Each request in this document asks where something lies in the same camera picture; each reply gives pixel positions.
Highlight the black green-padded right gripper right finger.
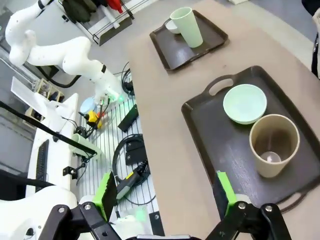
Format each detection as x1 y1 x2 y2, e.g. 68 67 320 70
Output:
207 171 293 240

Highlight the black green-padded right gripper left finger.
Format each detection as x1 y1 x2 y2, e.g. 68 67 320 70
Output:
46 171 119 240

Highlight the tan brown tall cup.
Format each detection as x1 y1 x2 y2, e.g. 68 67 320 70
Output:
249 113 300 179

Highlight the mint green bowl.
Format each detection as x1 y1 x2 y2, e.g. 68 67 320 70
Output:
223 84 268 125

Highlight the dark brown plastic tray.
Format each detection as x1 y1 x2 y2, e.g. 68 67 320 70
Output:
149 9 229 73
180 65 320 214

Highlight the grey yellow handheld controller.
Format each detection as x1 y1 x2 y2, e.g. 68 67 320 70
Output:
115 171 141 200

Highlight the black power box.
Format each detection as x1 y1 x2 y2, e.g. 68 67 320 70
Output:
125 139 147 166

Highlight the white desk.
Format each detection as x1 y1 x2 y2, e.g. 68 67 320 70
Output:
26 92 79 191

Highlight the white slatted base platform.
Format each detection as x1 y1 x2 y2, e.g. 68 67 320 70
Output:
76 96 161 227

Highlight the black keyboard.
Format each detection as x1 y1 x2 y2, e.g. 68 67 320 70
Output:
36 139 50 186

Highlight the yellow emergency stop button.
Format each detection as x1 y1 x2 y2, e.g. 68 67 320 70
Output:
84 110 103 130

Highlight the light blue round disc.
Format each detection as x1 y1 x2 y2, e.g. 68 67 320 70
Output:
80 97 97 115

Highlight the wooden shelf box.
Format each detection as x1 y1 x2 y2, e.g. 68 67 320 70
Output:
23 78 65 126

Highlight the white paper sheet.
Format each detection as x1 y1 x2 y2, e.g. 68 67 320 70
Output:
10 76 52 119

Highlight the pale green tall cup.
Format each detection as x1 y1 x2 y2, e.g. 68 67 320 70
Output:
169 7 204 49

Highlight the white bowl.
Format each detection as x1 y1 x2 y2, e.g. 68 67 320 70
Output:
164 19 181 35

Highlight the black metal clothes rack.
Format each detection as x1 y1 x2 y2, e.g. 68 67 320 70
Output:
57 0 134 47

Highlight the dark green jacket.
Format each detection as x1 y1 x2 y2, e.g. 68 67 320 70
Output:
61 0 91 24

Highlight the red cloth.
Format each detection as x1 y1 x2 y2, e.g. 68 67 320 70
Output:
107 0 124 14

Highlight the thick black looped cable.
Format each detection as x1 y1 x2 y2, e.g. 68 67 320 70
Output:
111 133 151 186

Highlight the black flat bracket plate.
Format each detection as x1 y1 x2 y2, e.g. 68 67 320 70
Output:
117 104 139 132

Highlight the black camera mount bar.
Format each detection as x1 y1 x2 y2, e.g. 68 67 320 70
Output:
0 100 99 155

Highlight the black cable bundle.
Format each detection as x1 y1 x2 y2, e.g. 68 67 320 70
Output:
120 61 136 96

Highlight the black arm hose cable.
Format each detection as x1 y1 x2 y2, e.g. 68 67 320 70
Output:
48 64 81 89

